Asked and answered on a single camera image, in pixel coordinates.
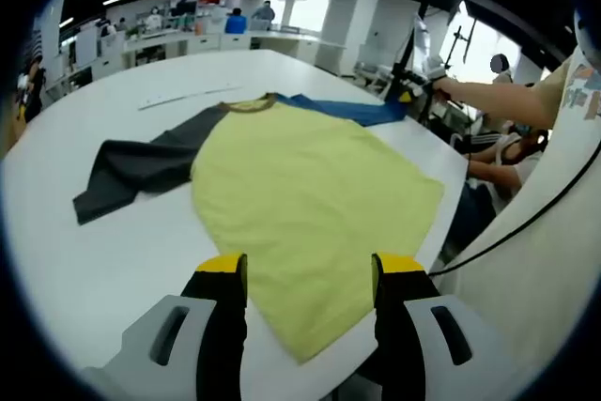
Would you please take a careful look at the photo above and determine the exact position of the yellow-green garment with coloured sleeves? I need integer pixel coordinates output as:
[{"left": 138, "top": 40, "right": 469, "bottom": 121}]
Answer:
[{"left": 72, "top": 92, "right": 445, "bottom": 365}]

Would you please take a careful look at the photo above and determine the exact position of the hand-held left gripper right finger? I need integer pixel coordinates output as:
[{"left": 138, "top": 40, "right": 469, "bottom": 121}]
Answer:
[{"left": 371, "top": 252, "right": 517, "bottom": 401}]

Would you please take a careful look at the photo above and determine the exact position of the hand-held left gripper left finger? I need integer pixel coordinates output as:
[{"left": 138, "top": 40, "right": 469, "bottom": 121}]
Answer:
[{"left": 79, "top": 253, "right": 249, "bottom": 401}]

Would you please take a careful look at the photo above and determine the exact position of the white square pillar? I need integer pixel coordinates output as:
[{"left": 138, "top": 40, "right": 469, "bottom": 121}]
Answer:
[{"left": 316, "top": 0, "right": 381, "bottom": 76}]

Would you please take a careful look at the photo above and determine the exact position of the white chest device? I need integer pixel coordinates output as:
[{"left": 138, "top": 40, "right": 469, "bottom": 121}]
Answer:
[{"left": 573, "top": 9, "right": 593, "bottom": 60}]

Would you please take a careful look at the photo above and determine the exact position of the person's right hand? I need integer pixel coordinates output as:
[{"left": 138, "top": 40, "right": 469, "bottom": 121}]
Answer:
[{"left": 434, "top": 77, "right": 460, "bottom": 101}]

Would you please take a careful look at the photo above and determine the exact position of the black cable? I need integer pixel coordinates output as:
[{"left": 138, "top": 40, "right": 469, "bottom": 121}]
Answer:
[{"left": 427, "top": 137, "right": 601, "bottom": 278}]

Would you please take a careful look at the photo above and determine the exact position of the white office chair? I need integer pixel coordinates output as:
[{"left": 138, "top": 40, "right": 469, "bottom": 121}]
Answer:
[{"left": 354, "top": 62, "right": 391, "bottom": 92}]

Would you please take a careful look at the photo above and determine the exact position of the blue storage bin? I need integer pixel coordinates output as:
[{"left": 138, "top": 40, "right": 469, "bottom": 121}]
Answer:
[{"left": 224, "top": 15, "right": 249, "bottom": 35}]

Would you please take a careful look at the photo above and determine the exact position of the white office counter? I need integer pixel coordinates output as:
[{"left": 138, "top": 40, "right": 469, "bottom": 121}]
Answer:
[{"left": 121, "top": 29, "right": 348, "bottom": 69}]

